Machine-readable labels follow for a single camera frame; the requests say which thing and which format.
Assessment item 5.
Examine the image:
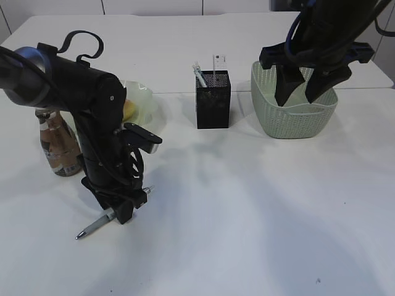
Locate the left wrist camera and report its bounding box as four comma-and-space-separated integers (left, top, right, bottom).
121, 123, 162, 154

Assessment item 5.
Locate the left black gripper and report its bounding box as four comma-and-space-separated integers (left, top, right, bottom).
80, 154, 147, 224

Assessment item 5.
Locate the black mesh pen holder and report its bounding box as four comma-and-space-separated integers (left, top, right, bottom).
195, 70, 231, 129

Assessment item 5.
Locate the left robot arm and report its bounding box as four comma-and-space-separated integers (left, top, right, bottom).
1, 43, 161, 224

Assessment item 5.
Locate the transparent plastic ruler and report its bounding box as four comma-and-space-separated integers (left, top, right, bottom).
212, 54, 228, 72

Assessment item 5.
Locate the blue grip pen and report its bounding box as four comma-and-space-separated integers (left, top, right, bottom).
192, 61, 207, 88

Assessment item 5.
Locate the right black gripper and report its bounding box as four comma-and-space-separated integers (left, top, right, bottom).
259, 1, 374, 107

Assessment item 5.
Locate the sugared bread roll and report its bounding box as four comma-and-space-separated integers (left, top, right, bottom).
122, 99, 138, 122

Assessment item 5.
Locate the green wavy glass plate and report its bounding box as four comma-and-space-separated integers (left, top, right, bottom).
121, 80, 158, 126

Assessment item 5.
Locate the brown coffee drink bottle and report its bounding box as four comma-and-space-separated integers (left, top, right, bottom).
35, 109, 81, 177

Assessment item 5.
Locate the grey grip pen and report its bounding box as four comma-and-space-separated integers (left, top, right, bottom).
75, 185, 155, 240

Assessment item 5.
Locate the green plastic basket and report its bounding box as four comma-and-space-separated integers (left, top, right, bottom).
251, 61, 338, 139

